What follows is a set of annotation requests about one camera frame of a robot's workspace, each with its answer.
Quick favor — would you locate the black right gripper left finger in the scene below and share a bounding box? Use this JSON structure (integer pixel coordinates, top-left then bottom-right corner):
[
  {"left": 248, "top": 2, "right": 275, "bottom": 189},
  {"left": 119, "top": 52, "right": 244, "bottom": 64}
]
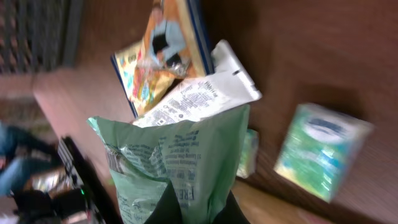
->
[{"left": 145, "top": 182, "right": 183, "bottom": 224}]

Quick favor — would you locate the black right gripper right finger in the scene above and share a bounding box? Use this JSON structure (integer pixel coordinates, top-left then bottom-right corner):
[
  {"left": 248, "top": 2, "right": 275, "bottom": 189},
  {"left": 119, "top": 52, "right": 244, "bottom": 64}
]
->
[{"left": 213, "top": 191, "right": 249, "bottom": 224}]

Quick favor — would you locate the teal tissue pack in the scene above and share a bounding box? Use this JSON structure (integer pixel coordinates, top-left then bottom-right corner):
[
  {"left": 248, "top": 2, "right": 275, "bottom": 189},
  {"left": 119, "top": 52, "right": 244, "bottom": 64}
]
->
[{"left": 236, "top": 129, "right": 259, "bottom": 179}]

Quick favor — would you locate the mint green wipes pouch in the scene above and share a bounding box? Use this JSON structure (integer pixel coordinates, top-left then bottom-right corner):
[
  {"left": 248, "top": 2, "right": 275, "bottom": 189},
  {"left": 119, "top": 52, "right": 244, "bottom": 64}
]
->
[{"left": 88, "top": 105, "right": 250, "bottom": 223}]

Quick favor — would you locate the green tissue pack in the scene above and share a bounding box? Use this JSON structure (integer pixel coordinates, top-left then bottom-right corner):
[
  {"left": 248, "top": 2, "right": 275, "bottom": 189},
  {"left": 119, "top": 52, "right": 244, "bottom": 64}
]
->
[{"left": 274, "top": 103, "right": 373, "bottom": 202}]

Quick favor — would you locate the yellow snack bag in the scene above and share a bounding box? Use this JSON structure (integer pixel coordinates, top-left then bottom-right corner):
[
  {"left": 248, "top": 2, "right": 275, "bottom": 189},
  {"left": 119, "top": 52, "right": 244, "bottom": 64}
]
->
[{"left": 111, "top": 0, "right": 214, "bottom": 117}]

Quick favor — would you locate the white cream tube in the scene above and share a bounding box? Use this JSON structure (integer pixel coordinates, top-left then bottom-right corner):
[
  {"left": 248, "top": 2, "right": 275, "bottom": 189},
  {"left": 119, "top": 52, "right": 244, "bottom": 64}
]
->
[{"left": 133, "top": 40, "right": 262, "bottom": 128}]

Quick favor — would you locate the grey plastic basket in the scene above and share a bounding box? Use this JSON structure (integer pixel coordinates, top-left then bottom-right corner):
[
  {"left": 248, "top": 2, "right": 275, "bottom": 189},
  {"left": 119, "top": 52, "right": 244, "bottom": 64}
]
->
[{"left": 1, "top": 0, "right": 84, "bottom": 75}]

